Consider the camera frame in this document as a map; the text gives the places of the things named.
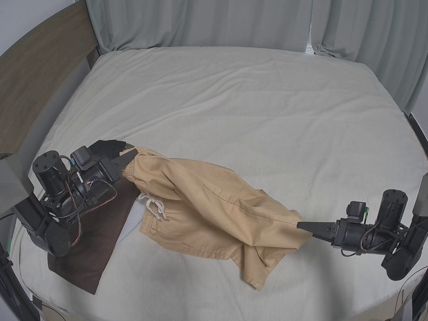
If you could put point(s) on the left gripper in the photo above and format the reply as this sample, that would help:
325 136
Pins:
103 176

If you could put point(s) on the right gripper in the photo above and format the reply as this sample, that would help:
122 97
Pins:
349 237

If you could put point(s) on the beige shorts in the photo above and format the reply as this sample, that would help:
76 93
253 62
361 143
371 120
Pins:
200 206

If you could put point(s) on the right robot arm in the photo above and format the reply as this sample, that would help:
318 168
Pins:
394 212

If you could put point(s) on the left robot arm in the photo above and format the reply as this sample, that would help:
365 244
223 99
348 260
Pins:
50 176

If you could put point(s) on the bed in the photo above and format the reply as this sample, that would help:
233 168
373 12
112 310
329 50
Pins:
234 112

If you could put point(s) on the black garment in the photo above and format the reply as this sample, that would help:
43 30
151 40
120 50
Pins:
103 149

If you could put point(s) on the white garment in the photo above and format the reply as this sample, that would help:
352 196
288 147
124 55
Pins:
133 219

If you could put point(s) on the brown garment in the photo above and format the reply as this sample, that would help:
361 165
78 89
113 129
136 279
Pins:
90 256

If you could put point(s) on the pale green curtain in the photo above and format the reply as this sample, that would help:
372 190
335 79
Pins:
200 12
374 18

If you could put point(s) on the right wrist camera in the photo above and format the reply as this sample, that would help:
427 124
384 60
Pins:
356 209

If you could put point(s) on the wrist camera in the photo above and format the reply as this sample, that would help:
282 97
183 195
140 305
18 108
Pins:
356 209
82 155

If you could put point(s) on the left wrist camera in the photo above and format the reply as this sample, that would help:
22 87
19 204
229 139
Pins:
82 155

